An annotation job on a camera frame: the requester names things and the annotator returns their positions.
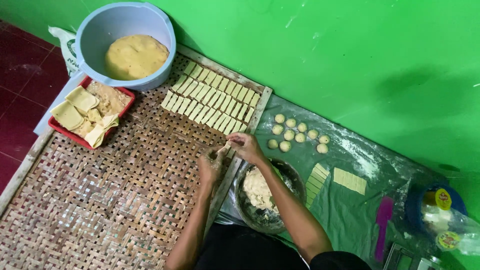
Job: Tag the rows of filled dough rolls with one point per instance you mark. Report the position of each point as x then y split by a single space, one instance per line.
212 98

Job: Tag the round metal bowl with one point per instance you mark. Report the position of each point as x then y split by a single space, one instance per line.
262 221

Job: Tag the group of small dough balls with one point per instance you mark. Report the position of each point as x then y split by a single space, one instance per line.
296 133

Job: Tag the pale crumbly filling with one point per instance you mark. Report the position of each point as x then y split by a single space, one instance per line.
257 189

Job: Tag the light blue plastic basin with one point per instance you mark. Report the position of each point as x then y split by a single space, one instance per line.
97 33

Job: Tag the white flat board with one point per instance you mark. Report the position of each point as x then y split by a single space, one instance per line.
48 116

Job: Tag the purple plastic scraper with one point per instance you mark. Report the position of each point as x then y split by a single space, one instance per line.
383 225

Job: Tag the woven bamboo tray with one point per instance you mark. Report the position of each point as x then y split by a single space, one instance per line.
112 187

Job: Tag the single dough piece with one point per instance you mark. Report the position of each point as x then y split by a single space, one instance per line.
226 146

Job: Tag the green plastic sheet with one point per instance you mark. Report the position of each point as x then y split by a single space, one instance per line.
352 221

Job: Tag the pile of folded dough sheets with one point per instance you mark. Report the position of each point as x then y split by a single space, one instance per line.
84 112

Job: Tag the dark blue round container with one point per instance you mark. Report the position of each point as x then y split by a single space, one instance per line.
414 206

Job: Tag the clear bag with yellow labels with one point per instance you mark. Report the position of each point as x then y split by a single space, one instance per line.
446 225

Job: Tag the row of cut dough strips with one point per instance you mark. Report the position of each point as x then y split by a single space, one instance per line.
315 183
349 180

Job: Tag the large yellow dough lump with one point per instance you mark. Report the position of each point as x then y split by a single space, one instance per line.
135 57

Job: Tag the person's black clothing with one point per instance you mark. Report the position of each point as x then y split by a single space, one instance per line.
243 251

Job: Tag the person's right hand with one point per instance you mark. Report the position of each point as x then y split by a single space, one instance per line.
248 147

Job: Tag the red plastic tray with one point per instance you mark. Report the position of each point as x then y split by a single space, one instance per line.
75 137

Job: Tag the person's left hand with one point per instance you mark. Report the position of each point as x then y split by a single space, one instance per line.
210 167

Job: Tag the person's right fingers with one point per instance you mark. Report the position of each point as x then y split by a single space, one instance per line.
234 138

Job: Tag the white printed plastic bag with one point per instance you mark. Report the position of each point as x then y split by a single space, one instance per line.
65 45

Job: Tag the person's left fingers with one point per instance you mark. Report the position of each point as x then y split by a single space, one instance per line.
219 152

